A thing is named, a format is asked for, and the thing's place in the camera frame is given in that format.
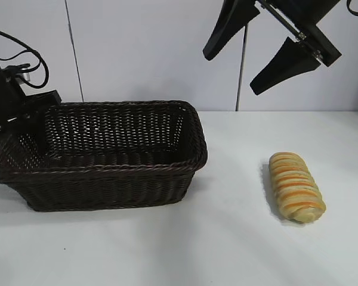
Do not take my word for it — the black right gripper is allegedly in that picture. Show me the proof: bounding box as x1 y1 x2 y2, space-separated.
202 0 342 97

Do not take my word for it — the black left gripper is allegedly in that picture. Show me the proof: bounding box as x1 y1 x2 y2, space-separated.
0 44 62 144

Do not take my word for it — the long striped bread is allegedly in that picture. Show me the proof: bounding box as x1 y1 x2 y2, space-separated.
268 151 327 224

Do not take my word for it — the dark brown wicker basket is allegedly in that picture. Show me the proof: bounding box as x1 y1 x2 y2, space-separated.
0 100 209 213

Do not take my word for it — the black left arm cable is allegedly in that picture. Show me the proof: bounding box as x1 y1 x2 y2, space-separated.
0 26 50 90

